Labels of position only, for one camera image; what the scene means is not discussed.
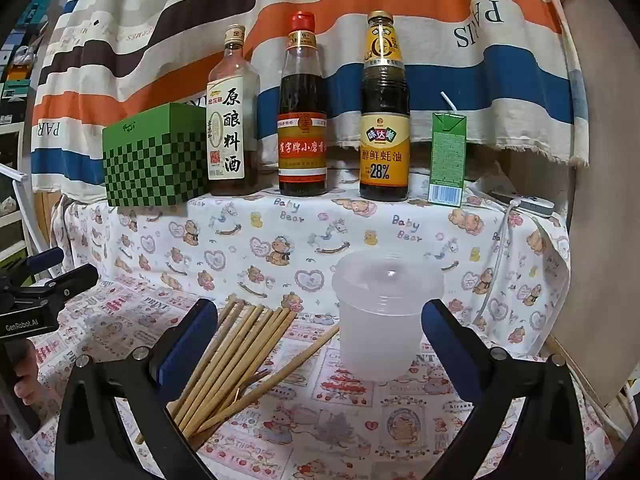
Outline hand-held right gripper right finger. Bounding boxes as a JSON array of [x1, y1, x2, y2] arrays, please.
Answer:
[[421, 299, 586, 480]]

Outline clear cooking wine bottle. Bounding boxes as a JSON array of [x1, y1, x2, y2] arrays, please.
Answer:
[[206, 25, 261, 197]]

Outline white cable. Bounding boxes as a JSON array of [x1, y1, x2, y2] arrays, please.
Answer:
[[570, 350, 636, 441], [472, 200, 521, 318]]

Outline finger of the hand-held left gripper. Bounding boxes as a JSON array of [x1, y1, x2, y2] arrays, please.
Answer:
[[30, 263, 99, 311], [20, 246, 66, 278]]

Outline pink stamp print cloth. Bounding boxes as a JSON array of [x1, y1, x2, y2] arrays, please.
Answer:
[[10, 280, 631, 480]]

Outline white metal rod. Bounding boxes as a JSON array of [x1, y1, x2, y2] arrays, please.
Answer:
[[0, 162, 31, 261]]

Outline person's left hand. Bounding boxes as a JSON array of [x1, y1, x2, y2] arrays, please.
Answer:
[[12, 341, 40, 404]]

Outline brown fork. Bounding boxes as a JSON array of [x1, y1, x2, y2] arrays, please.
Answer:
[[235, 369, 271, 396]]

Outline bear print cloth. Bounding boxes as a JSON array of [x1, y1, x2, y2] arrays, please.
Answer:
[[50, 167, 572, 361]]

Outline shelf with boxes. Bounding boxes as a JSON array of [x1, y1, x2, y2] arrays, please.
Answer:
[[0, 0, 56, 126]]

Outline translucent plastic cup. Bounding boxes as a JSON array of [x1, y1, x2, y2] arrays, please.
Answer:
[[331, 250, 446, 384]]

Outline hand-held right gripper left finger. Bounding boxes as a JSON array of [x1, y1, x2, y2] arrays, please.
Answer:
[[54, 298, 221, 480]]

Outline bunch of wooden chopsticks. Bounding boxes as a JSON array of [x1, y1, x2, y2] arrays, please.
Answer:
[[135, 296, 298, 446]]

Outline yellow label oyster sauce bottle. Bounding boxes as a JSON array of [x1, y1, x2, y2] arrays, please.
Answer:
[[359, 10, 412, 202]]

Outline green drink carton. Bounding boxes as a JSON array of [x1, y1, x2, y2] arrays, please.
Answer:
[[427, 111, 468, 206]]

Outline red cap sesame oil bottle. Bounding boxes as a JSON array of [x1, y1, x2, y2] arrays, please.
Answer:
[[277, 11, 328, 197]]

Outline green checkered box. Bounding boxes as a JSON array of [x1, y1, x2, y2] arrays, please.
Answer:
[[102, 102, 210, 208]]

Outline white power strip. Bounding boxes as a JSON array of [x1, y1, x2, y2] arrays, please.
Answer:
[[487, 189, 556, 218]]

